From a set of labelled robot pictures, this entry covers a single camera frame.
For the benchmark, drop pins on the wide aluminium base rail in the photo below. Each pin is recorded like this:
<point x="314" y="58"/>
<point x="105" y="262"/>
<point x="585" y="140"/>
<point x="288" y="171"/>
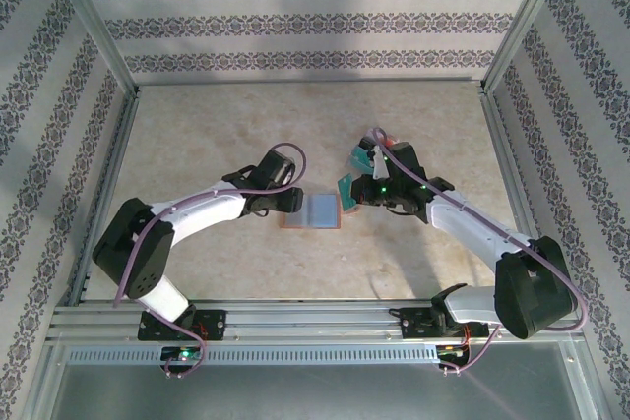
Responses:
<point x="305" y="321"/>

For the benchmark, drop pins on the tan leather card holder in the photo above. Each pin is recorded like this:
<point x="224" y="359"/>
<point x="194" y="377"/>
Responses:
<point x="322" y="208"/>

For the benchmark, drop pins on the controller board with LED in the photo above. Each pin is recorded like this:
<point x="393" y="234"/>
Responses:
<point x="184" y="354"/>
<point x="450" y="351"/>

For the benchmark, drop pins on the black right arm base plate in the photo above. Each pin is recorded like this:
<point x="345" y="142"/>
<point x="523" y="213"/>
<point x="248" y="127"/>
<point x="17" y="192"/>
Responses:
<point x="411" y="324"/>

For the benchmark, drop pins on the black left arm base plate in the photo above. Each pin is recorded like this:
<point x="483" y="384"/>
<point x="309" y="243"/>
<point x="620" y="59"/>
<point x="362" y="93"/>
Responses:
<point x="216" y="324"/>

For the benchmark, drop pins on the red white plastic card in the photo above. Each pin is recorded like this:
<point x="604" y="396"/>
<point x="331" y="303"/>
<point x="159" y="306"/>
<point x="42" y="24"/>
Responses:
<point x="391" y="140"/>

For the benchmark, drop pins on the aluminium side rail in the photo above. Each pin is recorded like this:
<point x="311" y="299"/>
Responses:
<point x="517" y="194"/>
<point x="106" y="194"/>

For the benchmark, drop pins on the aluminium frame post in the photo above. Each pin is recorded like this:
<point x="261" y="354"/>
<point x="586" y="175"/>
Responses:
<point x="93" y="21"/>
<point x="525" y="21"/>

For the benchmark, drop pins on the clear acrylic card box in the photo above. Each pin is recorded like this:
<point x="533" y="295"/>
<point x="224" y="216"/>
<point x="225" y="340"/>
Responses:
<point x="353" y="164"/>

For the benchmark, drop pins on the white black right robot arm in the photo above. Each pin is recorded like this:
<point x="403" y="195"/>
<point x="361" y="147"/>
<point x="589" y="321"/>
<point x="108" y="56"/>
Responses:
<point x="467" y="223"/>

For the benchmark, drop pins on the thin aluminium cross rail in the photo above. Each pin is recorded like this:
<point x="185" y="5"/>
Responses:
<point x="305" y="80"/>

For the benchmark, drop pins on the grey sheet metal tray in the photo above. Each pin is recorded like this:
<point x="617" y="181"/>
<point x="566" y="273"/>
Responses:
<point x="295" y="395"/>

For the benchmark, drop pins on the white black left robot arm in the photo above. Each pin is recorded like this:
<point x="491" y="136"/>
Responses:
<point x="207" y="208"/>

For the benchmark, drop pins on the teal plastic card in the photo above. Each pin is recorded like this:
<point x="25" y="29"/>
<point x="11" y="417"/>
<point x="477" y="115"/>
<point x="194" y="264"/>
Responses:
<point x="363" y="159"/>
<point x="348" y="196"/>

